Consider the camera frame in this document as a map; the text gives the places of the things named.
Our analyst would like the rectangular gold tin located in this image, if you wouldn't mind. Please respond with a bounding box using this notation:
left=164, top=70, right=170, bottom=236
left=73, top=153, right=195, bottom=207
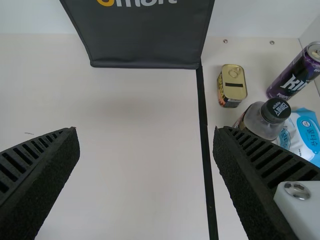
left=216, top=64, right=249, bottom=109

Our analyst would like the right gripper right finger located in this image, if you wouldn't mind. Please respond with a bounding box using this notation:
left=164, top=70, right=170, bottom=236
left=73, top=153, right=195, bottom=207
left=212, top=125, right=320, bottom=240

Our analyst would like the purple can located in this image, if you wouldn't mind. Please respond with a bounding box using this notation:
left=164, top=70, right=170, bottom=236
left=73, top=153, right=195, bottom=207
left=265, top=41, right=320, bottom=101

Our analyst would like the white and blue wipes pack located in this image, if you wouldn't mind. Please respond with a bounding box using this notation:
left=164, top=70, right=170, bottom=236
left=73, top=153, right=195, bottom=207
left=276, top=106, right=320, bottom=169

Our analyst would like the dark coffee bottle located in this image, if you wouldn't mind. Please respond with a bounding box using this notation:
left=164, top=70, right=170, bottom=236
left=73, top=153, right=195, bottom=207
left=231, top=98, right=292, bottom=143

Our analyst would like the dark grey bag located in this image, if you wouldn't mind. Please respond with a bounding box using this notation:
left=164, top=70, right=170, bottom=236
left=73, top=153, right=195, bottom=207
left=59, top=0, right=216, bottom=71

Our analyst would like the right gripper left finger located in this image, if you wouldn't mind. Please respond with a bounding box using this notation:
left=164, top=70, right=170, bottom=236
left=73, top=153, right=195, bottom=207
left=0, top=126, right=81, bottom=240

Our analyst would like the black strip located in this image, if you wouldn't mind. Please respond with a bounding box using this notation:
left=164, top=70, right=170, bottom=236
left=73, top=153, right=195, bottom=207
left=195, top=62, right=220, bottom=240

